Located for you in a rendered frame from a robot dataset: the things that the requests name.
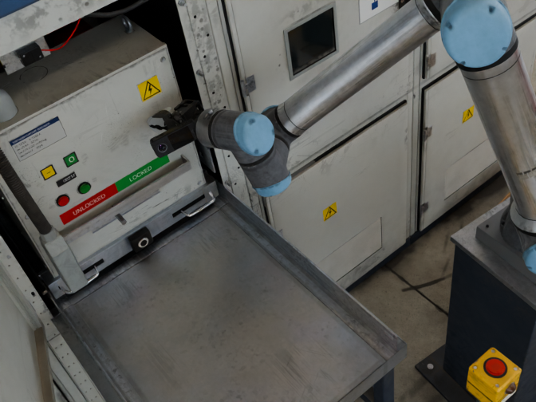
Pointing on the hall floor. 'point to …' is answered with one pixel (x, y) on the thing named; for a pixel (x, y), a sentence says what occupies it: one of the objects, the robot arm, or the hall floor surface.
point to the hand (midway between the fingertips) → (149, 124)
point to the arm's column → (488, 326)
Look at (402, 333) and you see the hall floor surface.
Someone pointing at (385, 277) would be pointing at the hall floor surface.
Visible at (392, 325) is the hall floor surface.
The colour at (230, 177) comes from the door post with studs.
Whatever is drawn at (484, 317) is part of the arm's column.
